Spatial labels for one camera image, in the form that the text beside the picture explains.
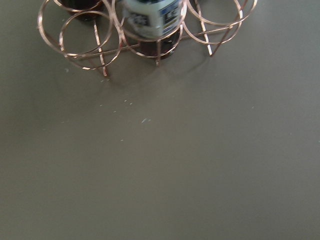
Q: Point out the tea bottle front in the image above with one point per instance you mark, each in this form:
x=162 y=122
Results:
x=157 y=21

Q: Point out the tea bottle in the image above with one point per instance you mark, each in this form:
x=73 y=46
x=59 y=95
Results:
x=157 y=21
x=81 y=6

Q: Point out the tea bottle middle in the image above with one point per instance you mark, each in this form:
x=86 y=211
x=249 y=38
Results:
x=81 y=6

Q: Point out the copper wire bottle rack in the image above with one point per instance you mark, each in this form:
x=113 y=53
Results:
x=113 y=34

